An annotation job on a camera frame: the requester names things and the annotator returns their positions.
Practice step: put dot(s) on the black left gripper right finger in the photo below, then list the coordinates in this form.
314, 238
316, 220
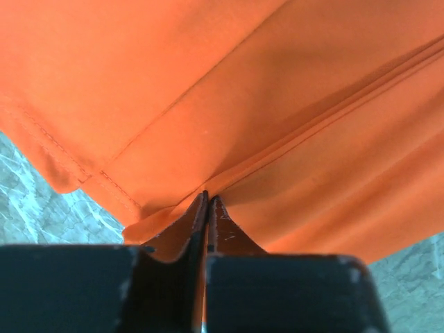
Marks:
250, 290

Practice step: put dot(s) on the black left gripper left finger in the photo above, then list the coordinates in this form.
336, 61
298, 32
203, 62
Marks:
153, 287

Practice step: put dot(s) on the orange t shirt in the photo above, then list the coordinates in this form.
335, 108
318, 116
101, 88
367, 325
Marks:
319, 124

